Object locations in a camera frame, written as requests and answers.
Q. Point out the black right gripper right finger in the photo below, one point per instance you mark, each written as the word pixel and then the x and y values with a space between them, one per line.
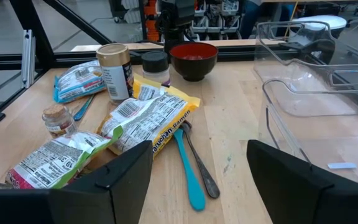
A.
pixel 291 193

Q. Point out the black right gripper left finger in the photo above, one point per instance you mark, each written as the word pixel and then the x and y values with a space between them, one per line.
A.
pixel 113 193

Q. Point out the green ramen packet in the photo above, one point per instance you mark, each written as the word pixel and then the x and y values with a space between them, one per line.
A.
pixel 54 161

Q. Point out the teal plastic utensil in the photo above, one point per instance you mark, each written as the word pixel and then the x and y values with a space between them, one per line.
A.
pixel 191 180

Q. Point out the yellow ramen packet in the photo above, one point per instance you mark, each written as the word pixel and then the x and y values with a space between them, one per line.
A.
pixel 154 121

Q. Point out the dark metal spoon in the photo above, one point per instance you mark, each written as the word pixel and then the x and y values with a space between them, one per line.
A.
pixel 204 174

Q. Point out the cork-stoppered glass jar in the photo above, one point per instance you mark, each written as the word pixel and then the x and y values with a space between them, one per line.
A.
pixel 57 121

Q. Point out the tan round cup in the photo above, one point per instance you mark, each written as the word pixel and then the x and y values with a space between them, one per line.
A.
pixel 117 77

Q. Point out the blue ramen packet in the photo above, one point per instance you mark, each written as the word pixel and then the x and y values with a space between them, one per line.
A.
pixel 79 81

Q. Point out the black-lid spice jar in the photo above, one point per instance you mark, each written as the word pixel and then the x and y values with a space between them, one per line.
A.
pixel 155 63

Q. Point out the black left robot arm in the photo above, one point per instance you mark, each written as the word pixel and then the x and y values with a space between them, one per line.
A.
pixel 174 18

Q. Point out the wide clear plastic bin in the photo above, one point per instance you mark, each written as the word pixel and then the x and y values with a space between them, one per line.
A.
pixel 322 146

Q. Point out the narrow clear plastic bin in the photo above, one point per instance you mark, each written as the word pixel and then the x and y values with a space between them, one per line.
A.
pixel 278 56

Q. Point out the red and black bowl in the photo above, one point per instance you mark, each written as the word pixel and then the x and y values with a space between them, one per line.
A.
pixel 194 70

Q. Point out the orange stacked crates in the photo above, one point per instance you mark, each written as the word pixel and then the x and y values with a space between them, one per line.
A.
pixel 151 18

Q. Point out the person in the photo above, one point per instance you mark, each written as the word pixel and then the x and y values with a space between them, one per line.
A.
pixel 250 18

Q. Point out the white wheeled cart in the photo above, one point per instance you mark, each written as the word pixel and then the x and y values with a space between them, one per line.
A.
pixel 129 12

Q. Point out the storage rack with bins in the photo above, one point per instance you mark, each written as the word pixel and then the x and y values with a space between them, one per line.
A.
pixel 216 25

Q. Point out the silver aluminium bracket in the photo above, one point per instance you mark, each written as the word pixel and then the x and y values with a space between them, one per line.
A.
pixel 28 59

